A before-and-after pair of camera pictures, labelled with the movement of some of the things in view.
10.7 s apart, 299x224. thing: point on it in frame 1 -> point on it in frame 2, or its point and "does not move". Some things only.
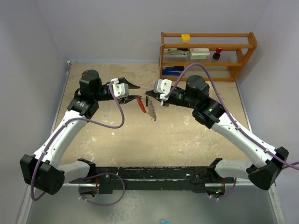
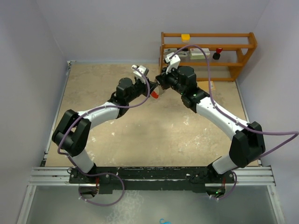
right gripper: [151, 93] -> [162, 78]
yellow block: [185, 37] does not move
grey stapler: [175, 52] does not move
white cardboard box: [200, 53] does not move
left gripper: [126, 99] -> [144, 86]
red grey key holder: [149, 109] -> [157, 92]
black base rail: [109, 179] does not move
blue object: [167, 222] does not move
